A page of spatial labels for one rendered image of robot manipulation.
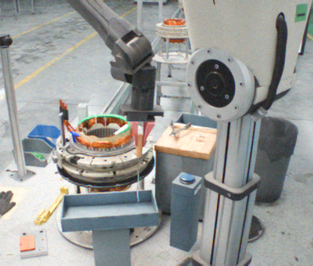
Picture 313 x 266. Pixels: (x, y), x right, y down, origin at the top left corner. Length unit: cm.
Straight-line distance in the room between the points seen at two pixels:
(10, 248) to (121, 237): 47
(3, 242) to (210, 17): 103
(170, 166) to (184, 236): 25
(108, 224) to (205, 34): 53
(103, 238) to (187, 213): 29
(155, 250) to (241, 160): 55
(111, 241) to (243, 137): 45
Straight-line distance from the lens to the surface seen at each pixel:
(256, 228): 267
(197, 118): 156
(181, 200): 119
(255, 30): 69
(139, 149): 99
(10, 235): 143
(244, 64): 71
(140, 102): 93
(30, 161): 181
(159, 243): 133
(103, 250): 107
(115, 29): 89
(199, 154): 128
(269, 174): 281
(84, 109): 133
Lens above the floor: 166
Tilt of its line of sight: 25 degrees down
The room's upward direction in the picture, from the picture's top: 1 degrees clockwise
